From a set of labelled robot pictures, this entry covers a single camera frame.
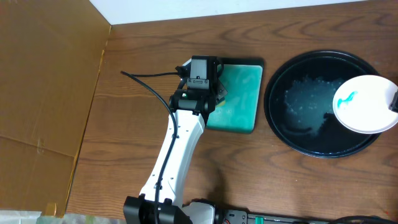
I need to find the green and yellow sponge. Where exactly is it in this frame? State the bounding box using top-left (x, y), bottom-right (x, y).
top-left (216, 98), bottom-right (225, 107)

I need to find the white pink plate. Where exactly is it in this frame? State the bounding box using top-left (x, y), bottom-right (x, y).
top-left (332, 75), bottom-right (397, 134)

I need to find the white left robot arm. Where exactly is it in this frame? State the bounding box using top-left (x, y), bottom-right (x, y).
top-left (123, 81), bottom-right (221, 223)

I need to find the round black serving tray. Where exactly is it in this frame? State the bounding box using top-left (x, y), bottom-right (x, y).
top-left (264, 50), bottom-right (379, 158)

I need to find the brown cardboard panel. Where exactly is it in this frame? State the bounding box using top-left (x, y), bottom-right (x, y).
top-left (1, 0), bottom-right (111, 217)

